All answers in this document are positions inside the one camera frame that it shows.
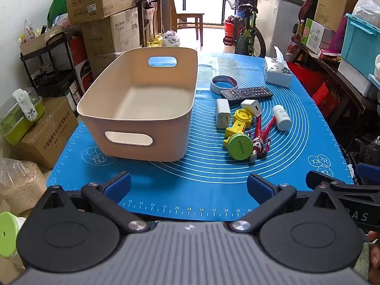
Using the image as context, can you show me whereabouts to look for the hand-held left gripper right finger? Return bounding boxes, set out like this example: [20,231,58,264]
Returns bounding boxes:
[228,173,346,233]

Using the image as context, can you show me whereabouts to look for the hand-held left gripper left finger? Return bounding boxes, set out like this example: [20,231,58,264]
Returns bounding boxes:
[38,171,150,234]

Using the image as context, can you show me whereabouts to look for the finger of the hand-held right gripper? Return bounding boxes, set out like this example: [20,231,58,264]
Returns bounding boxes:
[356,163,380,182]
[305,170,346,189]

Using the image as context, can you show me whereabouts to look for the red-handled pliers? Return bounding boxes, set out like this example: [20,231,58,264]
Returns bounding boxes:
[248,114,277,162]

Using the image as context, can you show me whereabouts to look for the green ointment tin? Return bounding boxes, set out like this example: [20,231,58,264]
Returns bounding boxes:
[227,133,254,161]

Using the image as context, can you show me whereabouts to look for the white pill bottle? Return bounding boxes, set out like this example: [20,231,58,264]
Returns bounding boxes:
[272,105,292,131]

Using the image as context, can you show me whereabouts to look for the beige plastic basket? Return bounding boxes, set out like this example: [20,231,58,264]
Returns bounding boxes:
[76,47,199,163]

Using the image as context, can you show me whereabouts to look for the person's right hand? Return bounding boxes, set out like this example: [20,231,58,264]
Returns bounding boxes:
[367,231,380,276]

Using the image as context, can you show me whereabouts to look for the blue silicone mat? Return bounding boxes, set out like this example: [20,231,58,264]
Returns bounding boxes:
[45,52,355,222]

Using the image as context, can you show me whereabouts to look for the yellow plastic toy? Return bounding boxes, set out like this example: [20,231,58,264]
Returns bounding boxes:
[223,109,256,147]

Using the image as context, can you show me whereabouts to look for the white cube charger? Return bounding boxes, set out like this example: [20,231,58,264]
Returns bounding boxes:
[240,100,263,117]

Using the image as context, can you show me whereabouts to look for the flat white plug charger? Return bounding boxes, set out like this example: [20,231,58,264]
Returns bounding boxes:
[216,99,230,129]

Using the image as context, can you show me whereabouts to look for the taped brown cardboard box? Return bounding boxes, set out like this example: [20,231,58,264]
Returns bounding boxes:
[12,96,79,170]

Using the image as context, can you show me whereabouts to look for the black remote control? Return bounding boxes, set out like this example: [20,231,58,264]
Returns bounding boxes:
[220,87,274,101]

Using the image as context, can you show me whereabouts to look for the clear bag of grain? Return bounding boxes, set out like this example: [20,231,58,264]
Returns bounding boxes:
[0,157,48,214]

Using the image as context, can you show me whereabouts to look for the dark wooden side table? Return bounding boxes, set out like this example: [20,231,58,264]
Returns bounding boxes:
[292,37,371,125]

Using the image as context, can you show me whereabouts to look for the grey tape roll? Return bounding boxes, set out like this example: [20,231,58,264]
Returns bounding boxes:
[210,76,239,94]

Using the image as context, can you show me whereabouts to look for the white tissue pack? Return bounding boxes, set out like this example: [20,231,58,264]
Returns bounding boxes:
[264,46,293,88]

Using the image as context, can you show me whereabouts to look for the green lidded container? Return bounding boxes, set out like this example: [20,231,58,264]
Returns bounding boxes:
[0,87,45,144]

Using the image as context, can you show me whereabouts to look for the green white stool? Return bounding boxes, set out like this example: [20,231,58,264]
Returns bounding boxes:
[0,212,27,259]

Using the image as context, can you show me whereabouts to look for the white fluffy cloth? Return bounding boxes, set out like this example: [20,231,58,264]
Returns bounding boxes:
[12,88,38,122]

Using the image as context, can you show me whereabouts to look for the red white appliance box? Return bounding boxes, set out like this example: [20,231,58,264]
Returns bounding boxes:
[68,36,95,92]

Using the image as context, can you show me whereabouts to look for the black shelf cart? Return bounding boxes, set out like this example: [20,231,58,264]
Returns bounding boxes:
[20,31,81,98]

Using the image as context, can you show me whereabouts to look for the teal storage box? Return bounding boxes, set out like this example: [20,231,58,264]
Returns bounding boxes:
[341,13,380,70]

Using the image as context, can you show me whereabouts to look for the green white carton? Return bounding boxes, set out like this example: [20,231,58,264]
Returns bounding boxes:
[301,18,336,54]

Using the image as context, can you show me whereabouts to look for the green black bicycle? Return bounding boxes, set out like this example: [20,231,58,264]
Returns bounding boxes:
[223,0,268,57]

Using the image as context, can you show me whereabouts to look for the yellow detergent jug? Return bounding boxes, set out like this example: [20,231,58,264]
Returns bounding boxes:
[147,34,165,47]

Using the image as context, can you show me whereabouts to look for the air purifier cardboard box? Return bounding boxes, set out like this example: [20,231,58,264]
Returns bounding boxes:
[81,7,141,55]

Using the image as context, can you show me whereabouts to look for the white plastic bag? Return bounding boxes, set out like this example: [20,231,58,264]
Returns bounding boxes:
[162,30,181,47]

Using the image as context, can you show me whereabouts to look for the red bucket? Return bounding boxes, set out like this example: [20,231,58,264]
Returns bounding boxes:
[223,18,238,36]

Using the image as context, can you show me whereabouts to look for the white chest freezer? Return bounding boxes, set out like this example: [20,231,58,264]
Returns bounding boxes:
[257,0,305,63]

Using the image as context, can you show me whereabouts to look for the large clear plastic bag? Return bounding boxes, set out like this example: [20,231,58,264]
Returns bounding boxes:
[352,0,380,21]

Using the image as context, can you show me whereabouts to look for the tall brown cardboard box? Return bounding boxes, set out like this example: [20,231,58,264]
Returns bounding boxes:
[314,0,364,32]

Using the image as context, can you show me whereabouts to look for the white red snack packet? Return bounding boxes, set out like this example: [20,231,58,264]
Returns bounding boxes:
[24,20,38,40]

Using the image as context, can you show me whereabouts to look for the wooden chair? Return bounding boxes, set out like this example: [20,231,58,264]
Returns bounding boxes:
[166,0,205,46]

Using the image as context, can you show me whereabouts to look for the open-flap cardboard box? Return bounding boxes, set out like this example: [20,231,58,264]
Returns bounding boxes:
[64,0,136,26]

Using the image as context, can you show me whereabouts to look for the open cardboard box with handle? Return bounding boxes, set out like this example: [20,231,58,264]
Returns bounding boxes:
[19,25,64,56]

